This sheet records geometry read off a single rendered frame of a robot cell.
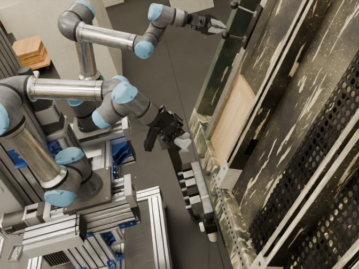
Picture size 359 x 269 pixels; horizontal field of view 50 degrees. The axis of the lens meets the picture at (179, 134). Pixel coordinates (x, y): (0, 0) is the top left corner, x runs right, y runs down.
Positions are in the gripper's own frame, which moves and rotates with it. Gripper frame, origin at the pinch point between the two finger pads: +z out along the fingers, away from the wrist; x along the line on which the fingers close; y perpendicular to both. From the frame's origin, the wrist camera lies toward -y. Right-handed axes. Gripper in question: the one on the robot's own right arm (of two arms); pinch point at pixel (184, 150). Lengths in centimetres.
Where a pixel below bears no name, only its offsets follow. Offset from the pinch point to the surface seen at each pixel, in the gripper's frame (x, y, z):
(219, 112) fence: 50, 6, 33
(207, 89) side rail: 74, 4, 33
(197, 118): 68, -11, 41
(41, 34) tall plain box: 272, -125, -13
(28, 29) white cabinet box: 442, -210, 1
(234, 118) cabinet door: 36.7, 12.4, 31.1
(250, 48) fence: 51, 37, 15
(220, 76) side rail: 74, 14, 32
